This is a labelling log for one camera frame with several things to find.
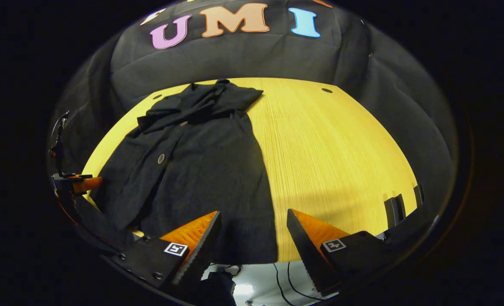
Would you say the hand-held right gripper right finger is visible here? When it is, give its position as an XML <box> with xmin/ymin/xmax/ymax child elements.
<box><xmin>286</xmin><ymin>208</ymin><xmax>392</xmax><ymax>297</ymax></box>

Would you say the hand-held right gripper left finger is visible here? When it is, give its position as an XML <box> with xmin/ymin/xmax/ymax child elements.
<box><xmin>101</xmin><ymin>210</ymin><xmax>222</xmax><ymax>294</ymax></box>

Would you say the black button shirt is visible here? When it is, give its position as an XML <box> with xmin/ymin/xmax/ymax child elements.
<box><xmin>90</xmin><ymin>79</ymin><xmax>279</xmax><ymax>265</ymax></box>

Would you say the dark cloth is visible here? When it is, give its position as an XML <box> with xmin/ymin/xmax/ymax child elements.
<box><xmin>195</xmin><ymin>271</ymin><xmax>237</xmax><ymax>306</ymax></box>

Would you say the black chair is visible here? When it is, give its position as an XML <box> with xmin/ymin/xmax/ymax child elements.
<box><xmin>377</xmin><ymin>184</ymin><xmax>442</xmax><ymax>255</ymax></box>

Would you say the black backdrop cloth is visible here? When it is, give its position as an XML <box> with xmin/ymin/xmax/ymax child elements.
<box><xmin>48</xmin><ymin>0</ymin><xmax>459</xmax><ymax>221</ymax></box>

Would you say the black floor cable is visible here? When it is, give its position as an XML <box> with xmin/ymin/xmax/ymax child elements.
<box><xmin>286</xmin><ymin>262</ymin><xmax>321</xmax><ymax>302</ymax></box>
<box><xmin>272</xmin><ymin>263</ymin><xmax>296</xmax><ymax>306</ymax></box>

